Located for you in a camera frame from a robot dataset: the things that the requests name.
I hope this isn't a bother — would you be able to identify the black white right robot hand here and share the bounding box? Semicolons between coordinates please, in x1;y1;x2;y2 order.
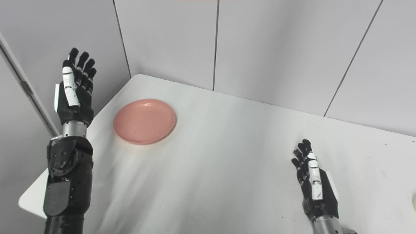
291;139;339;222

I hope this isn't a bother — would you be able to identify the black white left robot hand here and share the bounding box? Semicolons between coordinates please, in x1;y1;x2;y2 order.
54;48;97;127

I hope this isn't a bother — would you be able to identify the pink round plate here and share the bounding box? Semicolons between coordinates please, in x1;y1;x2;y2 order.
113;99;176;145

